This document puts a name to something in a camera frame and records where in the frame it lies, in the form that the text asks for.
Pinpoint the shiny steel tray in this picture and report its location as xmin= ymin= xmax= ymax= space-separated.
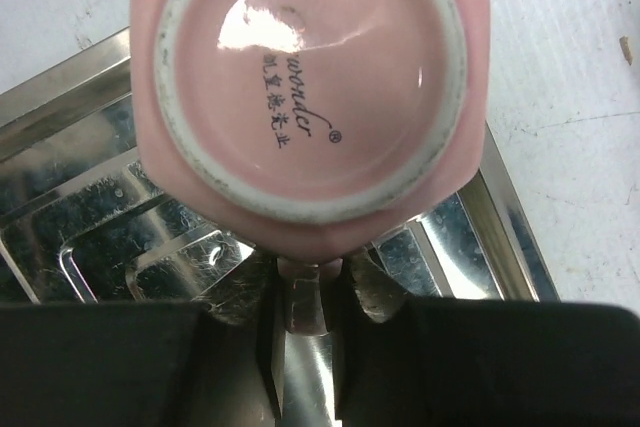
xmin=1 ymin=32 xmax=557 ymax=426

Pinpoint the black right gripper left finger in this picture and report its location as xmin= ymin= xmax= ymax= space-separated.
xmin=1 ymin=252 xmax=284 ymax=426

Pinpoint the pink faceted mug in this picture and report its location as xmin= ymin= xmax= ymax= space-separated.
xmin=130 ymin=0 xmax=490 ymax=335

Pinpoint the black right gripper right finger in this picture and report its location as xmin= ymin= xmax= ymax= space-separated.
xmin=321 ymin=254 xmax=639 ymax=426

